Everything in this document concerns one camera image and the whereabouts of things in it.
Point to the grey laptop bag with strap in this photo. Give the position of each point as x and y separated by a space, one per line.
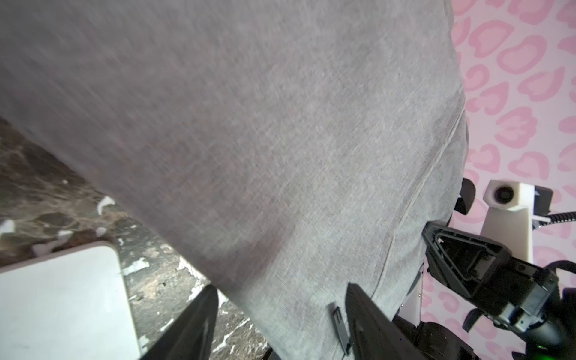
284 148

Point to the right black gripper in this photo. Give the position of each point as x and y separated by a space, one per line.
523 299

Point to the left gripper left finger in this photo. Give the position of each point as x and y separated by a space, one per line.
190 337

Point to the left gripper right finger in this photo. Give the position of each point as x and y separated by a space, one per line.
373 335

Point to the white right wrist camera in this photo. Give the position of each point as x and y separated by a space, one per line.
513 209

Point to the silver apple laptop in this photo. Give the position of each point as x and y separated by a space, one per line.
72 304

